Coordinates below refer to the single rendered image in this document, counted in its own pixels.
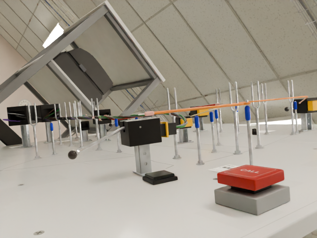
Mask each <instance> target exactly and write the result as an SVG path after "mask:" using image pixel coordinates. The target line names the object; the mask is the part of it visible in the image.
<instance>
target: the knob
mask: <svg viewBox="0 0 317 238"><path fill-rule="evenodd" d="M68 157H69V159H71V160H74V159H75V158H76V157H77V153H76V151H74V150H71V151H70V152H69V153H68Z"/></svg>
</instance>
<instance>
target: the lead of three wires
mask: <svg viewBox="0 0 317 238"><path fill-rule="evenodd" d="M171 115H173V116H176V117H179V118H181V119H182V120H184V123H183V124H181V125H178V126H176V129H180V128H183V127H185V126H186V124H188V122H187V118H185V117H183V115H181V114H177V113H174V112H173V113H171Z"/></svg>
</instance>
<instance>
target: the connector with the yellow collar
mask: <svg viewBox="0 0 317 238"><path fill-rule="evenodd" d="M160 127H161V136H166V128H165V124H160ZM168 134H169V135H176V134H177V132H176V122H168Z"/></svg>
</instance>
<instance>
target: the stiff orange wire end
mask: <svg viewBox="0 0 317 238"><path fill-rule="evenodd" d="M248 104H251V103H250V102H243V103H233V104H224V105H214V106H205V107H195V108H186V109H176V110H163V111H146V112H145V113H142V114H138V115H145V116H152V115H154V114H164V113H173V112H182V111H195V110H204V109H213V108H223V107H232V106H241V105H248Z"/></svg>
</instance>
